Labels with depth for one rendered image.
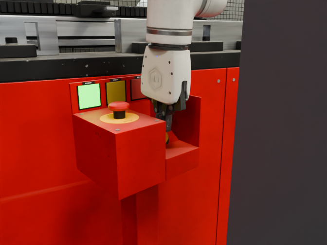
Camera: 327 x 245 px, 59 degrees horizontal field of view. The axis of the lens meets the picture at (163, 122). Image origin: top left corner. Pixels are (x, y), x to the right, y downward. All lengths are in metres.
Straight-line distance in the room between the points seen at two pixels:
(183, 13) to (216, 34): 0.53
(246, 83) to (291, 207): 0.11
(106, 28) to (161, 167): 0.70
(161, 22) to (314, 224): 0.39
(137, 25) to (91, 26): 0.26
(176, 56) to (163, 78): 0.05
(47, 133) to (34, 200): 0.17
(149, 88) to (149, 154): 0.13
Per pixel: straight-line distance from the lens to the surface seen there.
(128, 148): 0.48
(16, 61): 0.71
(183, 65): 0.53
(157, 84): 0.55
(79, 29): 1.11
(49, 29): 0.84
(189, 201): 1.00
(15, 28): 0.83
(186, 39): 0.53
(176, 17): 0.52
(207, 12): 0.58
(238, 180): 0.29
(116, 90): 0.63
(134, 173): 0.51
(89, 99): 0.60
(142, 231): 0.66
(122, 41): 0.88
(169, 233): 1.03
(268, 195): 0.27
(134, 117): 0.54
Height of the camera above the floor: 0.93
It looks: 17 degrees down
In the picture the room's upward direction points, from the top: straight up
